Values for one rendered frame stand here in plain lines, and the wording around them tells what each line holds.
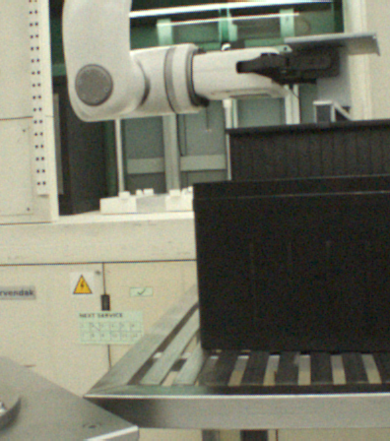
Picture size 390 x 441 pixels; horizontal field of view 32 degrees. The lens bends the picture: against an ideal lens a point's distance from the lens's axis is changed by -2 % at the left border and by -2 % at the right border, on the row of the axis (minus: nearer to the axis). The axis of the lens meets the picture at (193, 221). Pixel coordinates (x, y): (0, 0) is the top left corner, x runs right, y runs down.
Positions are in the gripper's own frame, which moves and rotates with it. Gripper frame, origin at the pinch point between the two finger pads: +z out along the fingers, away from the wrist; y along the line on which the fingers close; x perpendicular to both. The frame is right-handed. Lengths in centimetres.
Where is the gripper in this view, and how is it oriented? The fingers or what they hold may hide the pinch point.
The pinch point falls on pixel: (327, 66)
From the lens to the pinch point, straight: 81.8
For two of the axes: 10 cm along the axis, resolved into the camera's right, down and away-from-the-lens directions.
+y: -3.0, 0.8, -9.5
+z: 9.5, -0.3, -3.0
